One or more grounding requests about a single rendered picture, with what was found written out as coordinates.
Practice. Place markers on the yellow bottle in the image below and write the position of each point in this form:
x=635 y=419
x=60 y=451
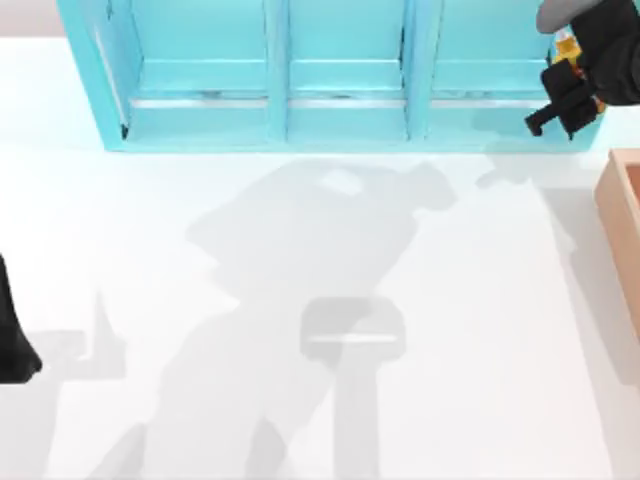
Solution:
x=567 y=46

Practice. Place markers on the pale grey rounded box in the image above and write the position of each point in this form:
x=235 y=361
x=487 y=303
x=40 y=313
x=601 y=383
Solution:
x=552 y=14

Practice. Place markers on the salmon shallow box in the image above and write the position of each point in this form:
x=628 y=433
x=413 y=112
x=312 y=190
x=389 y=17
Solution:
x=620 y=210

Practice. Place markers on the light blue rack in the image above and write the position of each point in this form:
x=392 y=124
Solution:
x=345 y=75

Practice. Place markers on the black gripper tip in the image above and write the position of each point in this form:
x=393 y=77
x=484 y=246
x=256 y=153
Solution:
x=11 y=345

